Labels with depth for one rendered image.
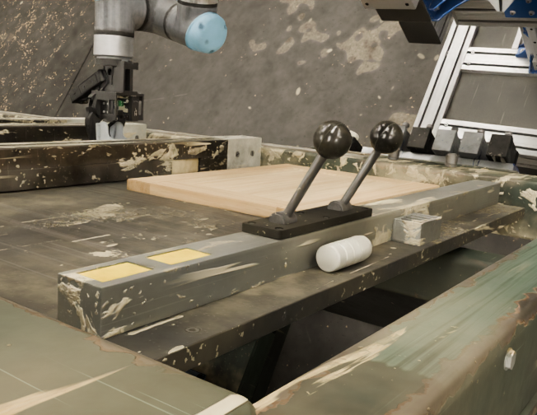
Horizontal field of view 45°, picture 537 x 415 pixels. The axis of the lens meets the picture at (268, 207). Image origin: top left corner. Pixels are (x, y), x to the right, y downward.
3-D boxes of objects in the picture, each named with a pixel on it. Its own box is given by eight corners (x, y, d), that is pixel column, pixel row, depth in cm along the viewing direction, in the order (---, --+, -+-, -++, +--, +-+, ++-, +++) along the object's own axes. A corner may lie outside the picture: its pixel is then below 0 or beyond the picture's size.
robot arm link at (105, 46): (85, 34, 123) (118, 38, 130) (85, 58, 124) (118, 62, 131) (111, 34, 119) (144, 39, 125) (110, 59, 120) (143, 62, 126)
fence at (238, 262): (497, 203, 122) (501, 183, 122) (100, 341, 46) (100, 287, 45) (472, 199, 125) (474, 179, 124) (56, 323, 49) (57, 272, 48)
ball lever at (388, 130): (354, 223, 78) (415, 132, 72) (338, 227, 75) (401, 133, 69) (332, 204, 80) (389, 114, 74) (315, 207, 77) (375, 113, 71)
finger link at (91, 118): (89, 143, 125) (90, 98, 123) (84, 142, 126) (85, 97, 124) (108, 142, 129) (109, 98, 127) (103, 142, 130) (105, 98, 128)
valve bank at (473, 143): (550, 164, 153) (534, 112, 134) (535, 218, 149) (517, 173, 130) (362, 143, 181) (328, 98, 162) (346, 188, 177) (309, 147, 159)
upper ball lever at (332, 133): (300, 238, 69) (366, 134, 63) (279, 244, 66) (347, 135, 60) (276, 216, 70) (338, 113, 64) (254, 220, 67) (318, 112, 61)
